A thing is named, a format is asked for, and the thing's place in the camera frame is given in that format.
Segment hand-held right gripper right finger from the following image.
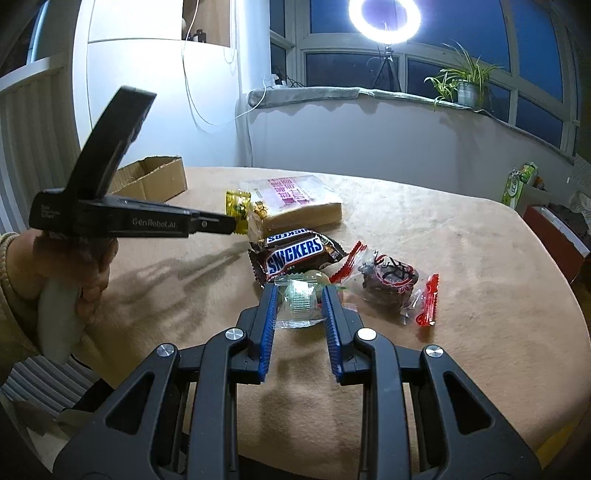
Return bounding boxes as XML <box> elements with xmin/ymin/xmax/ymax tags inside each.
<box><xmin>321</xmin><ymin>286</ymin><xmax>541</xmax><ymax>480</ymax></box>

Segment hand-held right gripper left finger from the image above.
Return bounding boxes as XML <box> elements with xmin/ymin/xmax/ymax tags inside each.
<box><xmin>53</xmin><ymin>284</ymin><xmax>280</xmax><ymax>480</ymax></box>

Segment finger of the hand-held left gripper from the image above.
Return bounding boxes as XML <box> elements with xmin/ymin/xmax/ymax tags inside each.
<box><xmin>187</xmin><ymin>210</ymin><xmax>238</xmax><ymax>236</ymax></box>

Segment yellow candy packet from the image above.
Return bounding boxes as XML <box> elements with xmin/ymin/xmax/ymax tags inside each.
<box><xmin>225</xmin><ymin>189</ymin><xmax>252</xmax><ymax>236</ymax></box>

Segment green candy packet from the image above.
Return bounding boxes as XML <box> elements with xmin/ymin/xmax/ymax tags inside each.
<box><xmin>272</xmin><ymin>277</ymin><xmax>345</xmax><ymax>330</ymax></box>

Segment pale snack packet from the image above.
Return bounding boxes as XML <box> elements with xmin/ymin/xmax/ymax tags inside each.
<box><xmin>291</xmin><ymin>270</ymin><xmax>333</xmax><ymax>287</ymax></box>

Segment cardboard box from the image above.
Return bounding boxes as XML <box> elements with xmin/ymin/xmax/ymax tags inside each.
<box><xmin>106</xmin><ymin>156</ymin><xmax>188</xmax><ymax>204</ymax></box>

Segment brown chocolate bar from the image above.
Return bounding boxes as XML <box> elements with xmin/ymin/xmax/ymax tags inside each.
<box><xmin>265</xmin><ymin>227</ymin><xmax>320</xmax><ymax>245</ymax></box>
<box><xmin>248</xmin><ymin>233</ymin><xmax>347</xmax><ymax>283</ymax></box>

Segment dark snack packet red ends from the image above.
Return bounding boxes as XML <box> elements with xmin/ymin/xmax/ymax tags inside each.
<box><xmin>329</xmin><ymin>240</ymin><xmax>440</xmax><ymax>328</ymax></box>

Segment sliced bread packet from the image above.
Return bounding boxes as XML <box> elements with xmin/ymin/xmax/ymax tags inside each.
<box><xmin>239</xmin><ymin>174</ymin><xmax>345</xmax><ymax>241</ymax></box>

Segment person's left forearm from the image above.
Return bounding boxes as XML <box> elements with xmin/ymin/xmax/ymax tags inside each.
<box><xmin>0</xmin><ymin>232</ymin><xmax>47</xmax><ymax>388</ymax></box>

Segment person's left hand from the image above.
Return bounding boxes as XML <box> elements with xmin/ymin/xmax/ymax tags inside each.
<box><xmin>18</xmin><ymin>228</ymin><xmax>118</xmax><ymax>324</ymax></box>

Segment white ribbed radiator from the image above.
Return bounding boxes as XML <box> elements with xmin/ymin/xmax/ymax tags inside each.
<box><xmin>0</xmin><ymin>52</ymin><xmax>88</xmax><ymax>234</ymax></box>

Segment grey windowsill cloth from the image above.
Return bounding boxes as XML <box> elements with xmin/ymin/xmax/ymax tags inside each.
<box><xmin>247</xmin><ymin>85</ymin><xmax>522</xmax><ymax>131</ymax></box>

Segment white framed window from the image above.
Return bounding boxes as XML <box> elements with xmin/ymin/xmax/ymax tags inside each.
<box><xmin>270</xmin><ymin>0</ymin><xmax>583</xmax><ymax>158</ymax></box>

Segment green carton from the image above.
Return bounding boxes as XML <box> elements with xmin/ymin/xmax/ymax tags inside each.
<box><xmin>501</xmin><ymin>161</ymin><xmax>541</xmax><ymax>213</ymax></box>

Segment red cabinet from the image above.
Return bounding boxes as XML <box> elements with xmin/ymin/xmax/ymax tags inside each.
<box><xmin>522</xmin><ymin>203</ymin><xmax>591</xmax><ymax>284</ymax></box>

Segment potted green plant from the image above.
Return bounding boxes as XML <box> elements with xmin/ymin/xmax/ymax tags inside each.
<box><xmin>424</xmin><ymin>41</ymin><xmax>506</xmax><ymax>112</ymax></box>

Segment white cable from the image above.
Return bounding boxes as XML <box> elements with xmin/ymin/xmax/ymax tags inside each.
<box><xmin>180</xmin><ymin>0</ymin><xmax>278</xmax><ymax>126</ymax></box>

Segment ring light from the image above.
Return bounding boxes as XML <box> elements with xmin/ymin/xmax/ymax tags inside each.
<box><xmin>348</xmin><ymin>0</ymin><xmax>422</xmax><ymax>46</ymax></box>

